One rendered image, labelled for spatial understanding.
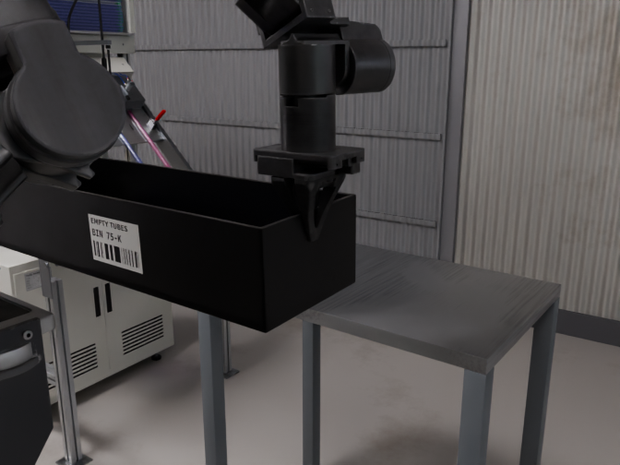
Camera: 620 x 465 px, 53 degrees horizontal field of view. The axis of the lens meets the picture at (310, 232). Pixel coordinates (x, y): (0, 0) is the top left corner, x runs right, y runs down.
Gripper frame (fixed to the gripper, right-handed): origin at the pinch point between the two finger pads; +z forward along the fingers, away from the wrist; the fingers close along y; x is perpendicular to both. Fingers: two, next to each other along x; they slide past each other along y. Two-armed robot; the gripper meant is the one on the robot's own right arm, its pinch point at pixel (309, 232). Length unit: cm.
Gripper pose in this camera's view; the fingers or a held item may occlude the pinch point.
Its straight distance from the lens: 66.9
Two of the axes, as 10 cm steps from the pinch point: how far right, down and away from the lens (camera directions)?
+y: -8.1, -1.5, 5.7
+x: -5.9, 2.4, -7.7
